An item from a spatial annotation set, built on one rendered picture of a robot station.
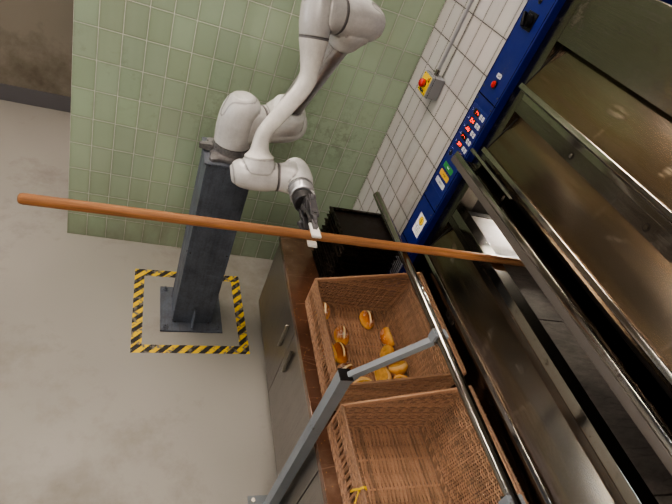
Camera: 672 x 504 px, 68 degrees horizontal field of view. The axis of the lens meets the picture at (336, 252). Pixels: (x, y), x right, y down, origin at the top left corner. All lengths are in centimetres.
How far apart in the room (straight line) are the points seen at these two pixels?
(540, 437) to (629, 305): 50
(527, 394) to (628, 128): 85
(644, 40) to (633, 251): 58
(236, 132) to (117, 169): 100
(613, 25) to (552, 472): 132
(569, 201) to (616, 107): 29
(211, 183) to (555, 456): 161
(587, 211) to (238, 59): 172
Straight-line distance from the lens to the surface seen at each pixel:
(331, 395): 157
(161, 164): 286
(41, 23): 420
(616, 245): 157
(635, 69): 168
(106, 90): 271
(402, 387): 188
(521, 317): 177
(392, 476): 187
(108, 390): 250
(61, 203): 146
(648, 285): 149
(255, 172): 173
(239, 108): 206
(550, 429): 170
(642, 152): 157
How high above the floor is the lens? 207
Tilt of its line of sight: 35 degrees down
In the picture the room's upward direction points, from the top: 24 degrees clockwise
